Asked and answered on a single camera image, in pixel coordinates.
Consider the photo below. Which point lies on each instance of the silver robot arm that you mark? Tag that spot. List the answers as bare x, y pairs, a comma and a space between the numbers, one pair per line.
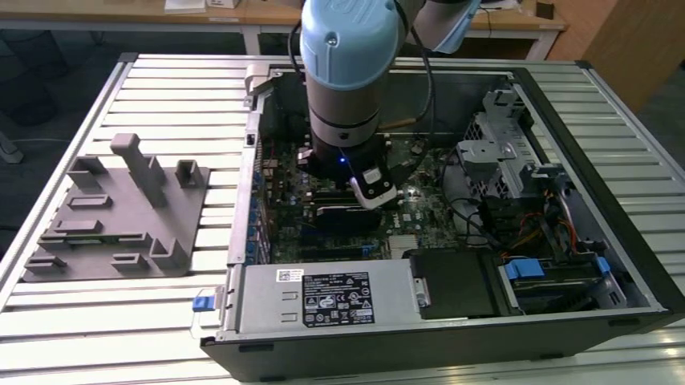
348, 60

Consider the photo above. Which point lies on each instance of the black RAM slot bank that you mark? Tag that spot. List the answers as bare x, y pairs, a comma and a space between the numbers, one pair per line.
329, 198

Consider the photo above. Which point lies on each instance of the black graphics card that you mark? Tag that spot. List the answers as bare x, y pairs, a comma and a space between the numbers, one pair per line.
348, 222

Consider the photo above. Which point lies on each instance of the green motherboard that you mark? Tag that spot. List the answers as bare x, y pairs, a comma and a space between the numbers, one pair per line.
428, 216

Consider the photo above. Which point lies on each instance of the black expansion slot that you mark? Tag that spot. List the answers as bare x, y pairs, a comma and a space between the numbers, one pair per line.
326, 254

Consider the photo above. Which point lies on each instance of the silver chipset heat sink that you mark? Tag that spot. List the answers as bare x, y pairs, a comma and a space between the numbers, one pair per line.
404, 242

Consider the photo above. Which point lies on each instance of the silver metal drive cage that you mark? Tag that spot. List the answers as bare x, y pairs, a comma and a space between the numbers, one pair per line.
484, 154

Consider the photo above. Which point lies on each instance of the grey power supply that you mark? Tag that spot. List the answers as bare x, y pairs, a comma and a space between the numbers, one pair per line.
257, 297

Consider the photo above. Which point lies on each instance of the black plastic shroud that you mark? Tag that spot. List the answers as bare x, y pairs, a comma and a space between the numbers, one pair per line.
455, 284

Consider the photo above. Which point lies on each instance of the blue case latch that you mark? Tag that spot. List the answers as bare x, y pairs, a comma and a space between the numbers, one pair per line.
202, 304

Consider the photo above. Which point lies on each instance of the grey parts rack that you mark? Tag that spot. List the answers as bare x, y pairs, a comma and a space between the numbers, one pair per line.
118, 224

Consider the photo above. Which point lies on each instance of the white cardboard box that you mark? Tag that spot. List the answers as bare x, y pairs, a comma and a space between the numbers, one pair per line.
185, 5
222, 3

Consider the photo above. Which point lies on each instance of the blue disk carrier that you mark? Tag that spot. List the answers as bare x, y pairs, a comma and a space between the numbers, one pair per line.
525, 270

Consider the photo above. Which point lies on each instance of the black PC case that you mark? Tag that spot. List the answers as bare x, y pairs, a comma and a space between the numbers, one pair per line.
428, 361

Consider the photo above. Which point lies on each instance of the black hard disk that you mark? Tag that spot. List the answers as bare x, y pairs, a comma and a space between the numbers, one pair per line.
557, 298

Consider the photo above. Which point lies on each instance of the small brown box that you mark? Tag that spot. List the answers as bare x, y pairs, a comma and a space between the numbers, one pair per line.
545, 11

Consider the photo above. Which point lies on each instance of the wooden desk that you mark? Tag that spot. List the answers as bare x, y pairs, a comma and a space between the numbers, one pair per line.
107, 12

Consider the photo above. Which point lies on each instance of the grey stand foot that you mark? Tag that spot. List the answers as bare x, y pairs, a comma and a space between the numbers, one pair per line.
11, 152

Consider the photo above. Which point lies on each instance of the black office chair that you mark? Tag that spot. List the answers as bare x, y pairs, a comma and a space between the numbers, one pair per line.
33, 72

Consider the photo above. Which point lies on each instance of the wooden cabinet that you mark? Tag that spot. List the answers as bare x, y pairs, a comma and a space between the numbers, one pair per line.
632, 48

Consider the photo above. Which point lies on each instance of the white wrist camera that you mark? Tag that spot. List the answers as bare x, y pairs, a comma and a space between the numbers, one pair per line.
374, 198

